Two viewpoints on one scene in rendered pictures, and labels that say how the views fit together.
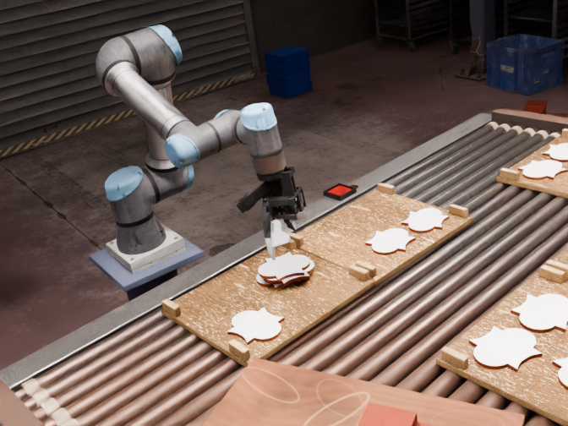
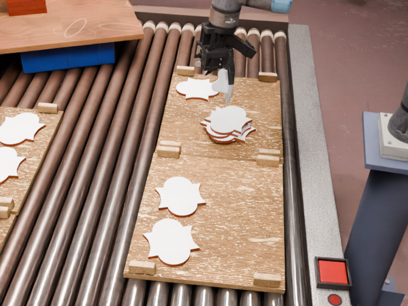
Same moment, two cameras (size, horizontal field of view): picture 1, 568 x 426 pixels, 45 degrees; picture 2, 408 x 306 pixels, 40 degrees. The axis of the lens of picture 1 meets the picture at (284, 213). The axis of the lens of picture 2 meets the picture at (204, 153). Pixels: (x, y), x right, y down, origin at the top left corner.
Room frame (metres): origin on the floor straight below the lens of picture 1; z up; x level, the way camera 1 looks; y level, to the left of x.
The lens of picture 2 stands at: (2.31, -0.98, 1.91)
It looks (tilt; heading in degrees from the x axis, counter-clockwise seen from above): 40 degrees down; 132
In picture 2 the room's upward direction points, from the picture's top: 3 degrees clockwise
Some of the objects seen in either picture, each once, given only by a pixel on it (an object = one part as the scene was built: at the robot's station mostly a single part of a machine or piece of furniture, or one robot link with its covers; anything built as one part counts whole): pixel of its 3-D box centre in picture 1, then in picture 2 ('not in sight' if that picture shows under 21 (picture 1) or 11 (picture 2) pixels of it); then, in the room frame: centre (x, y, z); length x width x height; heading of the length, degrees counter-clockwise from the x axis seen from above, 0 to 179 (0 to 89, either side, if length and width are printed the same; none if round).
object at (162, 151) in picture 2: (365, 269); (168, 152); (1.48, -0.18, 0.95); 0.06 x 0.02 x 0.03; 38
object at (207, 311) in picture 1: (266, 297); (223, 115); (1.45, 0.07, 0.93); 0.41 x 0.35 x 0.02; 129
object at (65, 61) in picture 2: not in sight; (64, 34); (0.79, -0.03, 0.97); 0.31 x 0.31 x 0.10; 61
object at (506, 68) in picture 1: (524, 63); not in sight; (5.59, -2.17, 0.19); 0.50 x 0.41 x 0.37; 26
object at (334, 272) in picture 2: (340, 192); (332, 273); (2.01, -0.19, 0.92); 0.06 x 0.06 x 0.01; 39
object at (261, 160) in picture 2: (294, 238); (268, 161); (1.69, -0.02, 0.95); 0.06 x 0.02 x 0.03; 38
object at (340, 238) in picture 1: (377, 231); (211, 214); (1.70, -0.26, 0.93); 0.41 x 0.35 x 0.02; 128
